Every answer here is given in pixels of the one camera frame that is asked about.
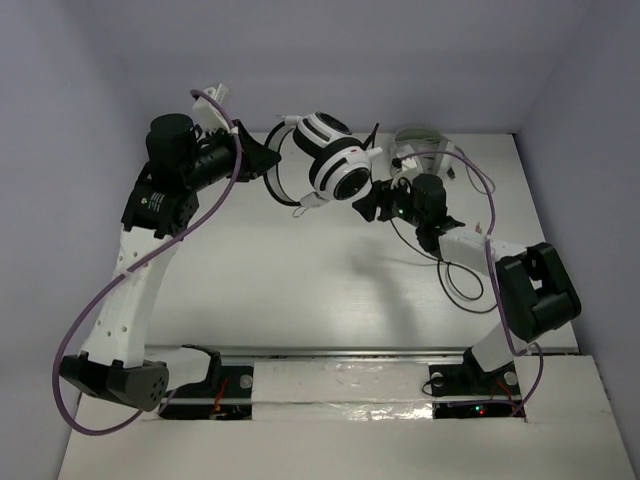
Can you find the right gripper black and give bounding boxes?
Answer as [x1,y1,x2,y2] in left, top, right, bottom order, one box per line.
[352,173,425,228]

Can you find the black white headphones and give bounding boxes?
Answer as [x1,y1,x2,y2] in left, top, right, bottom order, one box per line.
[263,111,382,211]

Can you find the black headphone cable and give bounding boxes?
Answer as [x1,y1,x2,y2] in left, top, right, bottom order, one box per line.
[389,219,501,315]

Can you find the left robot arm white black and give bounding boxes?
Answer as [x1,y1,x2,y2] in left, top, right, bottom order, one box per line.
[53,113,281,412]

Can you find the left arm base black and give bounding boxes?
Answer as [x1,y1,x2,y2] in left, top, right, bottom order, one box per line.
[157,347,254,421]

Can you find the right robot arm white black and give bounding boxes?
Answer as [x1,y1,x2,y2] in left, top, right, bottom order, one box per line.
[353,174,582,393]

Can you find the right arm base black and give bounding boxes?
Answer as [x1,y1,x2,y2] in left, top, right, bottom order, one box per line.
[421,352,525,419]

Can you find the grey white headphones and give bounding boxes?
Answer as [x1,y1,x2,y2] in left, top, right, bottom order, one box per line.
[388,125,455,179]

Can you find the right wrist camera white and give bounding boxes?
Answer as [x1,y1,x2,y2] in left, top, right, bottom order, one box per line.
[390,157,421,188]

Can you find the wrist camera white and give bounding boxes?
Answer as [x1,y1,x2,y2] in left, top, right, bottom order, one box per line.
[390,157,421,188]
[192,83,231,133]

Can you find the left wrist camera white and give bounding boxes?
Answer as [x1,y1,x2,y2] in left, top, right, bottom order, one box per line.
[192,83,231,133]

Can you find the grey headphone cable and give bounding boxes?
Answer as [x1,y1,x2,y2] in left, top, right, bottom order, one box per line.
[449,144,497,196]

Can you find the metal rail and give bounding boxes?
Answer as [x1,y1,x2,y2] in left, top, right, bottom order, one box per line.
[149,344,581,362]

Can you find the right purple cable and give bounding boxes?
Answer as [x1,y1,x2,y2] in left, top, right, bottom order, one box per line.
[394,151,544,406]

